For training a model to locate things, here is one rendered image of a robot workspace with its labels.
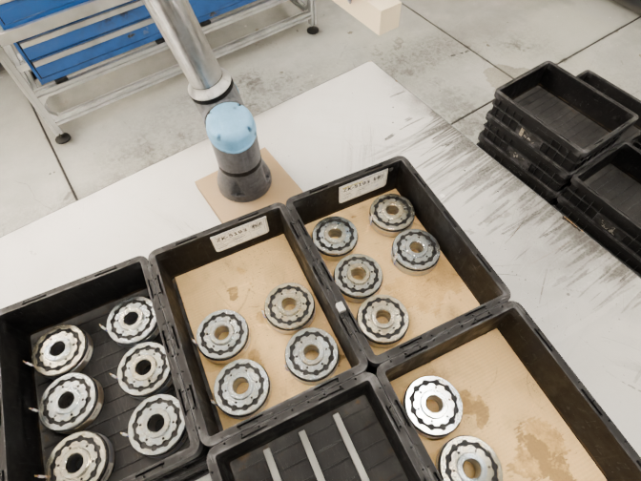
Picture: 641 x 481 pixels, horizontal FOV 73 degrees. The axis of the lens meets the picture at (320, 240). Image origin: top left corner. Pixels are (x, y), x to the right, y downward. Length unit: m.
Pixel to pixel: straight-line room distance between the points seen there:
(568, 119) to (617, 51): 1.47
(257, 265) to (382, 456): 0.46
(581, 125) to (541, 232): 0.76
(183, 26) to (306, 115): 0.54
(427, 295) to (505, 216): 0.42
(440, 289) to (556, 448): 0.34
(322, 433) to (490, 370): 0.34
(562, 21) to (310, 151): 2.47
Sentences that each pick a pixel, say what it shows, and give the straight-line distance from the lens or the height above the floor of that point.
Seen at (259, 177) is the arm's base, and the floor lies 0.78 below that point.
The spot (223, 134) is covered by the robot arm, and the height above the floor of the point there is 0.95.
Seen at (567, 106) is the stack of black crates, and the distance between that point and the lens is 2.01.
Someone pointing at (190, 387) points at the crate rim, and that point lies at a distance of 0.81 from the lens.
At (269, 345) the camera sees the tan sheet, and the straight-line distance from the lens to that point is 0.89.
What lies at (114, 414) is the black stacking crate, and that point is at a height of 0.83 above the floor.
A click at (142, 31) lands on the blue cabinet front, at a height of 0.39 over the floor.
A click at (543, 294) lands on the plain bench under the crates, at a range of 1.18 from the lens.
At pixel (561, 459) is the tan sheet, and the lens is 0.93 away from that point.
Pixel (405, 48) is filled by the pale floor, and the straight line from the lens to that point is 3.00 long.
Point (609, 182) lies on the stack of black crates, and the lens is 1.96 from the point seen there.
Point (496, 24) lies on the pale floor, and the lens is 3.34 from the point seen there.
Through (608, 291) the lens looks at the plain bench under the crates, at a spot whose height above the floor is 0.70.
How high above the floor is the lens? 1.67
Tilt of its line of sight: 58 degrees down
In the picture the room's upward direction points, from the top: 3 degrees counter-clockwise
